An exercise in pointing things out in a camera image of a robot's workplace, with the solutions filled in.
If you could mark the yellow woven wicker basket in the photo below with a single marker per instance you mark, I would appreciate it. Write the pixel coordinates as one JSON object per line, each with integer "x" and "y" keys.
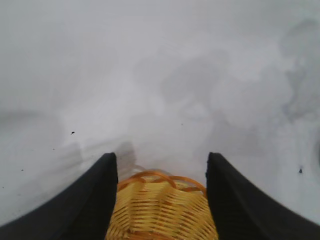
{"x": 160, "y": 212}

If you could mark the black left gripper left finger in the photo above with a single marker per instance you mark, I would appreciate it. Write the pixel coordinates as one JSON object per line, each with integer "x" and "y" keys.
{"x": 82, "y": 205}

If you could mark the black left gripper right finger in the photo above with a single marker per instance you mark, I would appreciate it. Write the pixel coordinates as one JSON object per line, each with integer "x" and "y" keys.
{"x": 240, "y": 207}

